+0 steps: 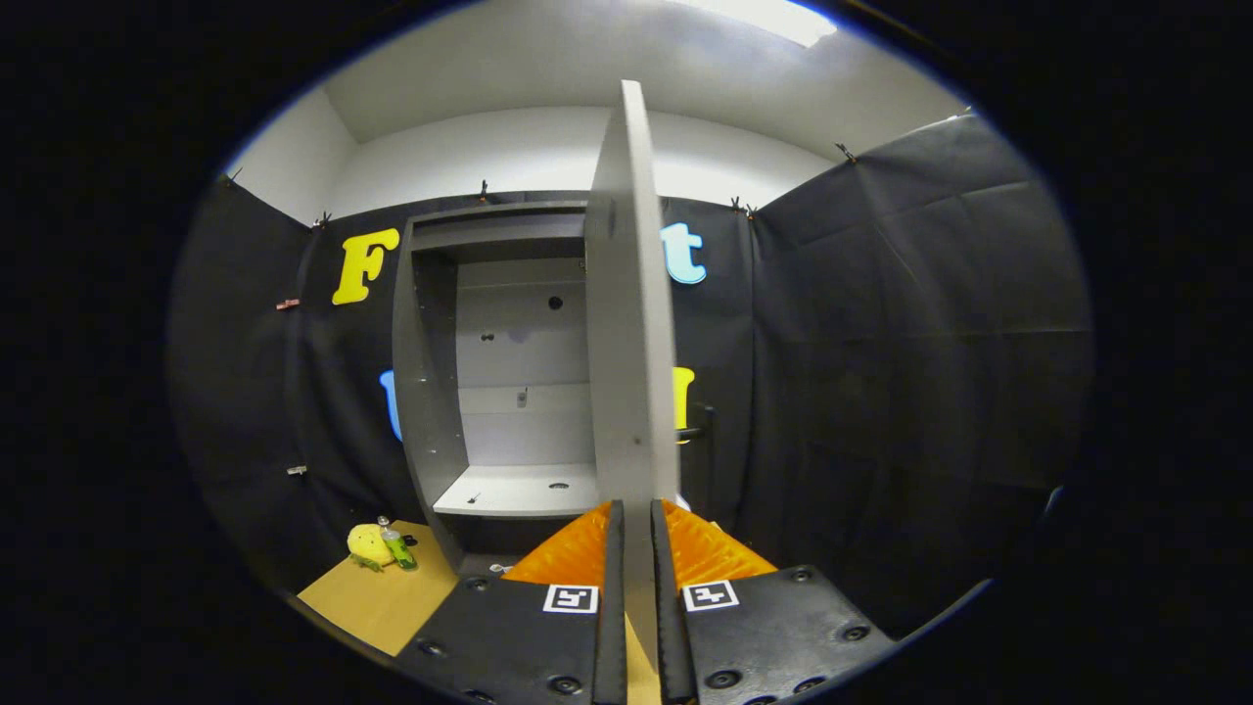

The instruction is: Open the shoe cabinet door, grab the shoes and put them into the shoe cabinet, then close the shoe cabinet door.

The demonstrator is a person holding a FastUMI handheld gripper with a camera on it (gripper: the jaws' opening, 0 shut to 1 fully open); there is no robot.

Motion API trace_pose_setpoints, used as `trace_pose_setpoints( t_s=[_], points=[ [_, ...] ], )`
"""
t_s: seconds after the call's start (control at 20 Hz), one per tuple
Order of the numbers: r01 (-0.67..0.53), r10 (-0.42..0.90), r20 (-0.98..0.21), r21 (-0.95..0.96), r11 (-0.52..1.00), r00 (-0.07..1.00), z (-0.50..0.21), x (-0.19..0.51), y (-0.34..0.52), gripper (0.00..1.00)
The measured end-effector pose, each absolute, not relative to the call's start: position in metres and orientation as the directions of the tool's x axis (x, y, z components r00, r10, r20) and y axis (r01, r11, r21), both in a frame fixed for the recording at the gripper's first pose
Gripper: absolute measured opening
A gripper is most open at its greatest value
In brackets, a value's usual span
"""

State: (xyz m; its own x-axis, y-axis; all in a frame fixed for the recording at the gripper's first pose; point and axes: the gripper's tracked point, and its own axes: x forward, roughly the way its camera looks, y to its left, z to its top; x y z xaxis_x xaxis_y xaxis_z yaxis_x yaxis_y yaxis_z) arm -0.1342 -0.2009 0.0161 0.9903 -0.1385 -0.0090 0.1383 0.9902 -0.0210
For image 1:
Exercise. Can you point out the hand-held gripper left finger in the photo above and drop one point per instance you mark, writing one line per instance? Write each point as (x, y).
(548, 636)

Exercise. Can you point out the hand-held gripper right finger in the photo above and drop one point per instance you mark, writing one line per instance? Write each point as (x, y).
(764, 636)

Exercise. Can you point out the grey shoe cabinet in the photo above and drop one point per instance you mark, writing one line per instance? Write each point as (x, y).
(426, 392)

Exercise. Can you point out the beige shoe cabinet door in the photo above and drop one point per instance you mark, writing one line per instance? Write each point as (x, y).
(631, 343)

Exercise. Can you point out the yellow plush toy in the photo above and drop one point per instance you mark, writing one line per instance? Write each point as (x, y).
(364, 543)

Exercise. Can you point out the long ceiling light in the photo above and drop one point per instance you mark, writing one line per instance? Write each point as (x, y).
(773, 18)

